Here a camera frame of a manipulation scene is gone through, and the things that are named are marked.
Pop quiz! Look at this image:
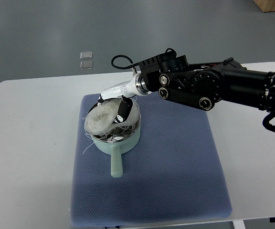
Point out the wire steaming rack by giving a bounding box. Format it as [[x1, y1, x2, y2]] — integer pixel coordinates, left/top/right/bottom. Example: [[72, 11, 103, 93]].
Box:
[[104, 122, 138, 142]]

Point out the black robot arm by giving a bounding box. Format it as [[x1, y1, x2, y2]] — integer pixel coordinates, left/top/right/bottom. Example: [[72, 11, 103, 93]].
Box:
[[126, 48, 275, 133]]

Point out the white vermicelli bundle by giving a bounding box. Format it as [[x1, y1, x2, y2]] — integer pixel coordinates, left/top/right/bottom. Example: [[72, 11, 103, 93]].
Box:
[[81, 98, 139, 155]]

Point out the mint green steel pot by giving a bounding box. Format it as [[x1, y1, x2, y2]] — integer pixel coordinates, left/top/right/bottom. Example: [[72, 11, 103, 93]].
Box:
[[84, 98, 141, 178]]

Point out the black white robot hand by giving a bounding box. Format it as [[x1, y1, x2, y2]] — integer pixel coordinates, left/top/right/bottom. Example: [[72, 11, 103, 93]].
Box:
[[97, 73, 151, 124]]

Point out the upper clear floor tile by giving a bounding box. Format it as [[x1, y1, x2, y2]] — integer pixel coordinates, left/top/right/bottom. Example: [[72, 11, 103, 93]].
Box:
[[80, 51, 93, 60]]

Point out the blue textured mat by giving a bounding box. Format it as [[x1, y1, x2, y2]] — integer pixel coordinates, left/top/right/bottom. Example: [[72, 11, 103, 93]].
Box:
[[71, 93, 232, 227]]

